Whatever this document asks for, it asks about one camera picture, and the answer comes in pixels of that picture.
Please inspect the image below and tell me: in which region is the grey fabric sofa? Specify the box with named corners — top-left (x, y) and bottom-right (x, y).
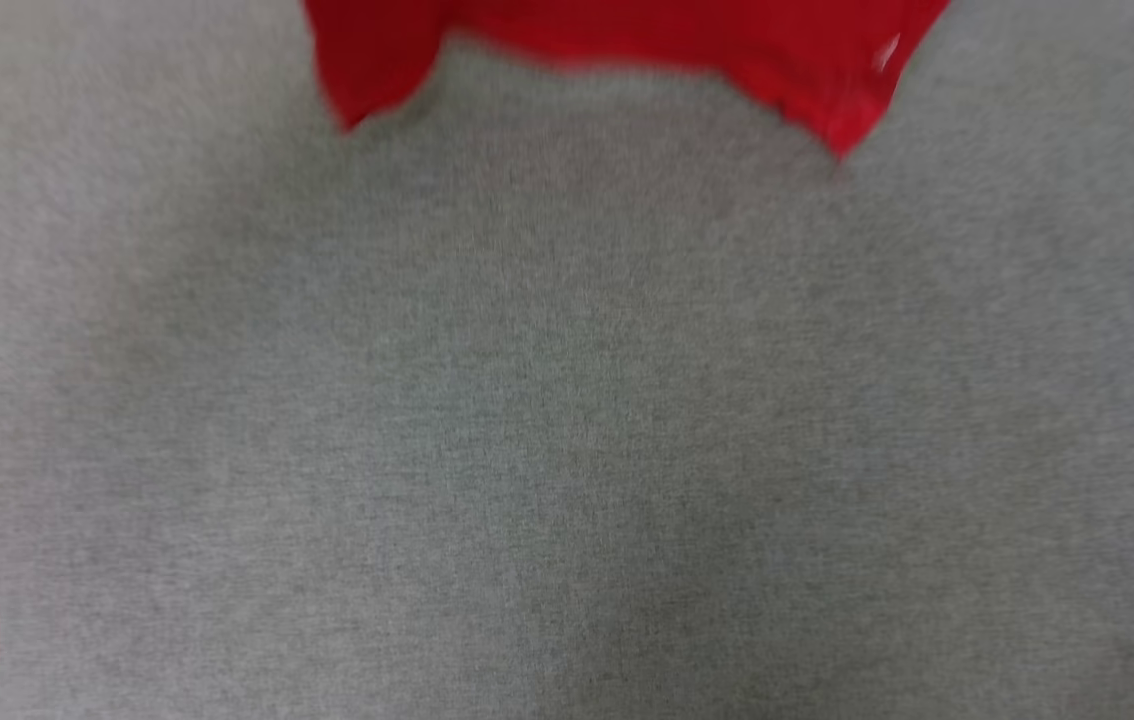
top-left (0, 0), bottom-right (1134, 720)

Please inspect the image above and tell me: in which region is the red white sports jersey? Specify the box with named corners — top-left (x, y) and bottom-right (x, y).
top-left (302, 0), bottom-right (953, 161)

